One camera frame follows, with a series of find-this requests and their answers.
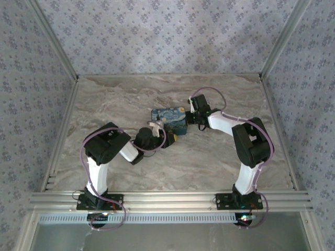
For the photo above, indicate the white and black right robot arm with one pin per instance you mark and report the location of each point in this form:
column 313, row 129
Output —
column 246, row 177

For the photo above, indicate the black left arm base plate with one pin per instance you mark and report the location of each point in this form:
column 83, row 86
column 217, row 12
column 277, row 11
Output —
column 117, row 201

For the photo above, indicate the left controller board with LED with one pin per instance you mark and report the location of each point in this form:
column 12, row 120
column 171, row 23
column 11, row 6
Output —
column 98, row 216

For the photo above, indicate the aluminium frame post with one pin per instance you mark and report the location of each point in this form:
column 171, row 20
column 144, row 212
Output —
column 285, row 39
column 53, row 40

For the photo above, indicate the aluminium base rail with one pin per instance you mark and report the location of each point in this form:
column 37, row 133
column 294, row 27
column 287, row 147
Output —
column 167, row 200

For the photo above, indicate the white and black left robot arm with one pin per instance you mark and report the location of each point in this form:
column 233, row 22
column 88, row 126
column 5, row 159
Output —
column 98, row 172

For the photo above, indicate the blue starry night tin box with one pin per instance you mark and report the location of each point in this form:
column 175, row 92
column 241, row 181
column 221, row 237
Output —
column 170, row 117

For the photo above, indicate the controller board with led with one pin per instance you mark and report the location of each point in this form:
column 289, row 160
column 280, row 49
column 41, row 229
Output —
column 98, row 216
column 244, row 218

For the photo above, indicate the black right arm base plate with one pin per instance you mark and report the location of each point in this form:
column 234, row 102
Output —
column 222, row 202

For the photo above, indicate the right controller board with LED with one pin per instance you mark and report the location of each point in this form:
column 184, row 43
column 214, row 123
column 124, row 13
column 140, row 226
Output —
column 244, row 218

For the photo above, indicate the aluminium table side rail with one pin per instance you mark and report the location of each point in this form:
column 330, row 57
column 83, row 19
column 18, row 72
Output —
column 277, row 123
column 65, row 125

